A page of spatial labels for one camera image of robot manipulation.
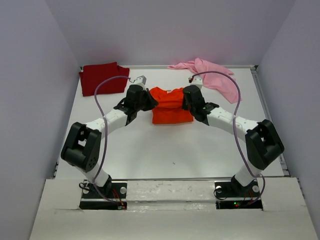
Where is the orange t-shirt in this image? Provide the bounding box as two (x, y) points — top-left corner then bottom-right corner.
(150, 87), (194, 125)

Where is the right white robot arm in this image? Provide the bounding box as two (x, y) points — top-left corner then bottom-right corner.
(182, 85), (285, 198)

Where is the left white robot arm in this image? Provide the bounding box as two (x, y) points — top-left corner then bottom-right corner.
(60, 83), (158, 198)

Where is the pink t-shirt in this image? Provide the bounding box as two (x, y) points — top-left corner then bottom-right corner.
(168, 58), (239, 104)

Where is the dark red folded t-shirt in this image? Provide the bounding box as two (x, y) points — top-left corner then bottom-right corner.
(79, 62), (130, 97)

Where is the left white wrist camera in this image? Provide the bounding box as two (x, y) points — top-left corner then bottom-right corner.
(129, 75), (147, 89)

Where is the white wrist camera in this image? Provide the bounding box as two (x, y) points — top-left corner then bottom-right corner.
(188, 75), (203, 89)
(129, 75), (147, 89)

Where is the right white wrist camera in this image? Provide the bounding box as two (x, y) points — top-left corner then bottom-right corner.
(188, 75), (203, 89)

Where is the aluminium table edge rail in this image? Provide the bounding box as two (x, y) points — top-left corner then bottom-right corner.
(251, 64), (291, 177)

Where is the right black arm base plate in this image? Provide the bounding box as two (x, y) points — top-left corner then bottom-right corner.
(213, 180), (263, 210)

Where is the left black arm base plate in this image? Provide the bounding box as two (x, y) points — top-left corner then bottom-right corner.
(78, 180), (128, 211)

